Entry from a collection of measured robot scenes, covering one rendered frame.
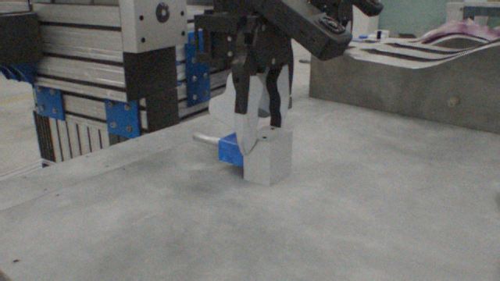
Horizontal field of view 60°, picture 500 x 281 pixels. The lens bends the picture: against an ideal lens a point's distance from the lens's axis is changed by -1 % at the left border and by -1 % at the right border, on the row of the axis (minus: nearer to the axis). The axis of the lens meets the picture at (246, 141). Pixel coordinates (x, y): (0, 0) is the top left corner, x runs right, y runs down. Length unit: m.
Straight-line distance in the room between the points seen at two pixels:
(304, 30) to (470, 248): 0.25
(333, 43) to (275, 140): 0.13
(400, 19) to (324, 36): 7.83
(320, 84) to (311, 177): 0.36
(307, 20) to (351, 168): 0.21
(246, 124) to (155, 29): 0.37
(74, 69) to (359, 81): 0.53
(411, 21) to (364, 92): 7.41
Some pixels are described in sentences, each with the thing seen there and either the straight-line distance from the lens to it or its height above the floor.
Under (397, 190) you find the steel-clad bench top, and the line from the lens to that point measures 0.52.
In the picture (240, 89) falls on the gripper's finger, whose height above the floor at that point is 0.92.
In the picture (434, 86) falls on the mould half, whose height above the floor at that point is 0.86.
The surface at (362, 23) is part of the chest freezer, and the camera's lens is 7.50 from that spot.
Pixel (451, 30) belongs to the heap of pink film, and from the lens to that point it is 1.16.
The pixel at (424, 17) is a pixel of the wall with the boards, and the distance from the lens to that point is 8.19.
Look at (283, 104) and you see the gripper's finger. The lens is 0.52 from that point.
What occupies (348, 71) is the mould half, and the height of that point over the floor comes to 0.86.
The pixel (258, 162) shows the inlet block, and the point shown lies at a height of 0.83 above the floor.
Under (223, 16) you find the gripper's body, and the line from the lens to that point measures 0.48.
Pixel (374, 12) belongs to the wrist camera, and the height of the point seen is 0.95.
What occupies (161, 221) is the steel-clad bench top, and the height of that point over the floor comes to 0.80.
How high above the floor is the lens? 1.02
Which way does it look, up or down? 21 degrees down
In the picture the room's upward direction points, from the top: straight up
